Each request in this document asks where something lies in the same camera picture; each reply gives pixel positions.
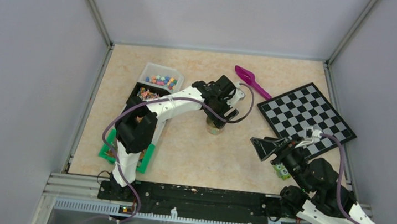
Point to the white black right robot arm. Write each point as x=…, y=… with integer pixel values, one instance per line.
x=317, y=198

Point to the black bin mixed candies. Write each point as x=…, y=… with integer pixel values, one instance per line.
x=147, y=92

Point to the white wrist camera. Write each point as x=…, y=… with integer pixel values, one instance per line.
x=238, y=95
x=312, y=136

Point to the green owl number card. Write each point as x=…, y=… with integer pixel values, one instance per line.
x=281, y=171

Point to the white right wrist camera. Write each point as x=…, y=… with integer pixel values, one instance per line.
x=312, y=136

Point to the magenta plastic scoop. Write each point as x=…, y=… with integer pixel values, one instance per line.
x=249, y=78

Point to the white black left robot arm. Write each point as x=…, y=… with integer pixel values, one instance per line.
x=165, y=108

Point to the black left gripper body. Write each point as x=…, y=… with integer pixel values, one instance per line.
x=216, y=114

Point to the green bin stick candies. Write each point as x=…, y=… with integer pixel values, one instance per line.
x=144, y=158

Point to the white bin orange gummies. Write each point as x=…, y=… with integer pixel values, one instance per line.
x=159, y=129

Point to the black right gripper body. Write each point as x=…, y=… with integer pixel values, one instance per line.
x=289, y=156

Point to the white bin round candies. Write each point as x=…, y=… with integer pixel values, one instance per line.
x=161, y=76

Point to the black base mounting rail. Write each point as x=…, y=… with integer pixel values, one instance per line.
x=199, y=203

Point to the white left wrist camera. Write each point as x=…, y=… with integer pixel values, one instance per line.
x=238, y=95

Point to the black white chessboard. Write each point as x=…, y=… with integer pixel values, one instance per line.
x=290, y=113

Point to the clear glass jar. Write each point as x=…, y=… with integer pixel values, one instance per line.
x=212, y=128

